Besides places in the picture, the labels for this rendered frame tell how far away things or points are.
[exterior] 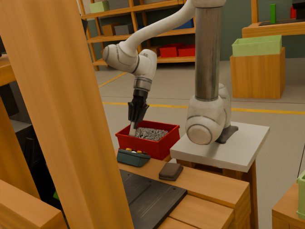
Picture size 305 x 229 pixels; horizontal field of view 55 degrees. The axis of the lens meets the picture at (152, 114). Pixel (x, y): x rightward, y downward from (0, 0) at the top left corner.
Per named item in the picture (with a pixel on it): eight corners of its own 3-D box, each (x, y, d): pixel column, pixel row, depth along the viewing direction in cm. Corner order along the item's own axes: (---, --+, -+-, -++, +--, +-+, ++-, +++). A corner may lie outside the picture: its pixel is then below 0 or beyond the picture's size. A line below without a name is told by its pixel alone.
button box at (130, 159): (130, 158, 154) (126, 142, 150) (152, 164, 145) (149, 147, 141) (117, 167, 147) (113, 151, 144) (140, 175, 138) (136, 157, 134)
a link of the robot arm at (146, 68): (146, 82, 159) (125, 76, 152) (152, 55, 161) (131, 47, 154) (157, 81, 150) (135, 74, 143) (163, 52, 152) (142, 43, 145)
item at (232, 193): (45, 147, 211) (38, 129, 206) (251, 212, 120) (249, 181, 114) (27, 157, 201) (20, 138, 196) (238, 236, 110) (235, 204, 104)
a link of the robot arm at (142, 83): (142, 82, 158) (140, 92, 158) (131, 77, 151) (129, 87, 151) (155, 82, 153) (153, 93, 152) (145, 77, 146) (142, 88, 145)
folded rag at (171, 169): (167, 166, 134) (166, 161, 133) (184, 168, 130) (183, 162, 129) (158, 179, 126) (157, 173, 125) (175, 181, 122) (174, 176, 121)
